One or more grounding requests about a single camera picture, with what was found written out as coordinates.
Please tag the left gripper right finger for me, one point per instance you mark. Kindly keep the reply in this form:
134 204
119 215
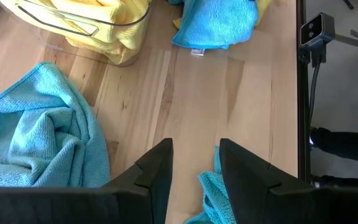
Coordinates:
275 205

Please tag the teal green microfiber towel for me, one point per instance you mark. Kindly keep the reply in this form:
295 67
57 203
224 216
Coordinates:
213 193

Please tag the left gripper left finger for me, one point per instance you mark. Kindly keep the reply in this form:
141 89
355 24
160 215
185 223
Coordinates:
120 202

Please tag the person's leg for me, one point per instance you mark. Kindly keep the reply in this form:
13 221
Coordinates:
346 146
346 181

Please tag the light blue microfiber towel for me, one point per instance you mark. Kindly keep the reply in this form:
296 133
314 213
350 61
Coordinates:
216 21
42 130

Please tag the grey metal bar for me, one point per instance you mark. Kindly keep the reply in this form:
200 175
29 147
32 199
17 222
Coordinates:
356 42

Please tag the clear plastic basket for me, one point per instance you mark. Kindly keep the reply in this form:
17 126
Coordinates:
47 43

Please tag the grey table-level camera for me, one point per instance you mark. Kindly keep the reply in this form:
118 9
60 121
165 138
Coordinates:
314 29

